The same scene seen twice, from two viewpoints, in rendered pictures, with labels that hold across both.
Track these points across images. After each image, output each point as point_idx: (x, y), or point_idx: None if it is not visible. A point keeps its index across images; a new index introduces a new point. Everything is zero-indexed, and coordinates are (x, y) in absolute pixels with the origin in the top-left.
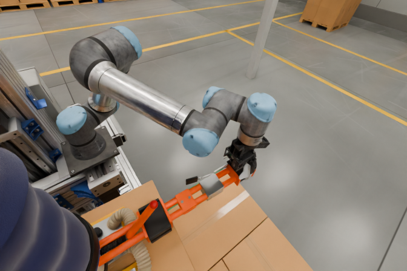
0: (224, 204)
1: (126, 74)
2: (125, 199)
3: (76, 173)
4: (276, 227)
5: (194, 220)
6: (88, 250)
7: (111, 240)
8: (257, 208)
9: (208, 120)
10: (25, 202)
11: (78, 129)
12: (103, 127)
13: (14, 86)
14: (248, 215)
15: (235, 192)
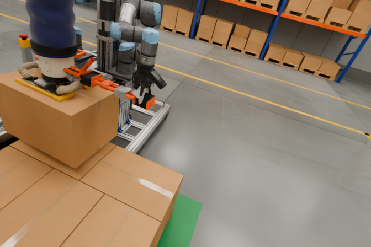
0: (149, 181)
1: (131, 10)
2: None
3: (107, 72)
4: (155, 232)
5: (125, 165)
6: (64, 44)
7: (75, 69)
8: (162, 209)
9: (125, 24)
10: None
11: (123, 50)
12: None
13: None
14: (152, 202)
15: (167, 186)
